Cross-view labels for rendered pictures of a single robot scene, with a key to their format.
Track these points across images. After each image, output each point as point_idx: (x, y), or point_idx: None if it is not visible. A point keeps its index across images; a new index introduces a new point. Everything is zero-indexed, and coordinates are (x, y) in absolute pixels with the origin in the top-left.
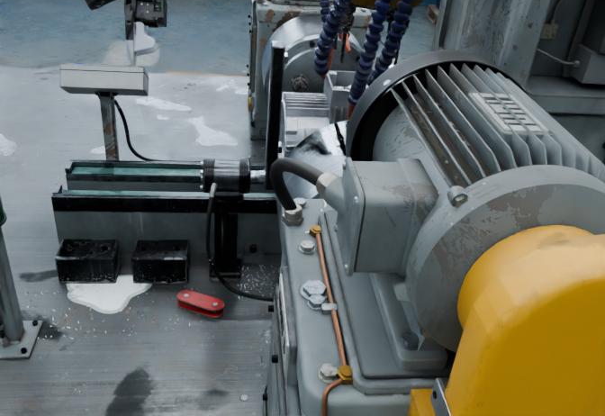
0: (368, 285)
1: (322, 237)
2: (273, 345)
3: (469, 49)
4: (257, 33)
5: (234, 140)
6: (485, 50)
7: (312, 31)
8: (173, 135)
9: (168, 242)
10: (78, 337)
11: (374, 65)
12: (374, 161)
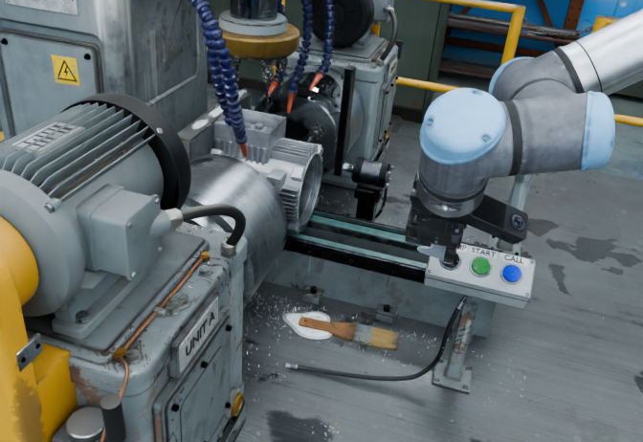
0: (369, 45)
1: (373, 56)
2: (388, 96)
3: (169, 69)
4: (238, 285)
5: (270, 425)
6: (185, 52)
7: (232, 164)
8: None
9: None
10: (463, 239)
11: None
12: None
